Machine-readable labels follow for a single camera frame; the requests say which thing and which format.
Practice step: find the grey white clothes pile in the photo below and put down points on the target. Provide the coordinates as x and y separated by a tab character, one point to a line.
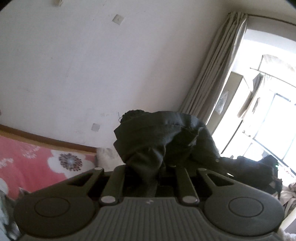
8	227

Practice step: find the wooden bed frame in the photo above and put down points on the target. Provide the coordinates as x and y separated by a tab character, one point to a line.
45	140

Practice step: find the grey curtain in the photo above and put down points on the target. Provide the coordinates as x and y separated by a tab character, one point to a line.
207	88

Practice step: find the pink floral blanket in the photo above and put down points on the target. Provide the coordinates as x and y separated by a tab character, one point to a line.
32	167

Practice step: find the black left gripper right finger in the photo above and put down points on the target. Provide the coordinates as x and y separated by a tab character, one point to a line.
231	206

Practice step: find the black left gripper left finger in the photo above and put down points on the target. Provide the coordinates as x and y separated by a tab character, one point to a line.
69	206

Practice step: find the black garment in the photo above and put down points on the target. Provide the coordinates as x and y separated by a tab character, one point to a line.
150	143

